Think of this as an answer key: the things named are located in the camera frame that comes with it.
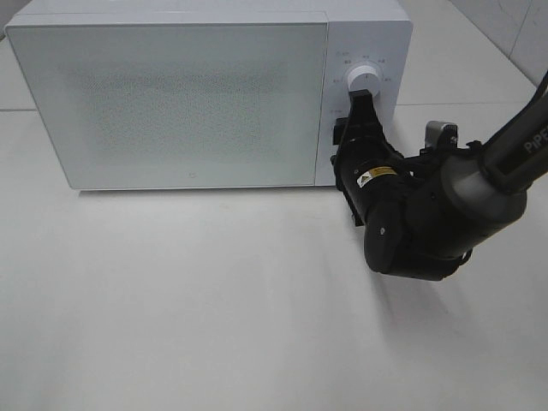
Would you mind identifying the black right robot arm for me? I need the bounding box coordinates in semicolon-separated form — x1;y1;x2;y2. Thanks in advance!
331;81;547;281

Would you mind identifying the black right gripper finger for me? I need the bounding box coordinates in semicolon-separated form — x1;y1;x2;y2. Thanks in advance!
347;90;385;144
332;118;348;146

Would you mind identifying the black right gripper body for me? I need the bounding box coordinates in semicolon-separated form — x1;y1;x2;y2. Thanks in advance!
331;136;414;227

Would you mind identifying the white microwave oven body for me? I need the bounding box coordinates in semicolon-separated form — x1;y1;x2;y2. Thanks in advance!
5;1;413;189

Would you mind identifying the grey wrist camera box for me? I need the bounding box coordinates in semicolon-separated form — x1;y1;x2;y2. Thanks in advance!
425;121;458;150

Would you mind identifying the upper white microwave knob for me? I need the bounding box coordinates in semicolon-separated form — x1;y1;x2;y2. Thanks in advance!
347;63;381;98

